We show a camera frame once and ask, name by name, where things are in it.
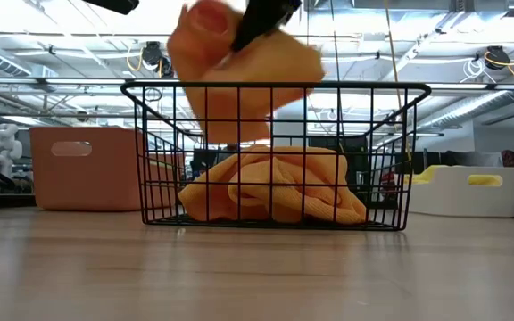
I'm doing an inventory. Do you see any orange microfiber towel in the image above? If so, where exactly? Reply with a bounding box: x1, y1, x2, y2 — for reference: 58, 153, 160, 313
177, 144, 369, 225
166, 0, 326, 144

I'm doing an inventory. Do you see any yellow microfiber towel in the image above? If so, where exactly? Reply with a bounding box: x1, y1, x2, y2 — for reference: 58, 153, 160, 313
467, 174, 504, 187
402, 164, 451, 186

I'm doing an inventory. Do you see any black monitor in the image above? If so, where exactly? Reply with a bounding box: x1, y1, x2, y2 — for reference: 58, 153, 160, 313
309, 135, 369, 179

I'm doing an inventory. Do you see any white robot figurine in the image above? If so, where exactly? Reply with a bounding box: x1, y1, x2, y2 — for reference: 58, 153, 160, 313
0, 123, 24, 179

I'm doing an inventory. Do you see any white plastic basket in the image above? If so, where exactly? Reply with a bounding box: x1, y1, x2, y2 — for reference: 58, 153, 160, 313
406, 164, 514, 219

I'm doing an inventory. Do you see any black ceiling cable reel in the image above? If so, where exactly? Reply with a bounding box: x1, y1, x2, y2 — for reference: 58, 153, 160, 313
140, 40, 165, 67
484, 45, 511, 71

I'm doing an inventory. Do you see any black wire basket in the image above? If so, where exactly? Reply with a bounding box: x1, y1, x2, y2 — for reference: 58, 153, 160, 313
120, 79, 432, 232

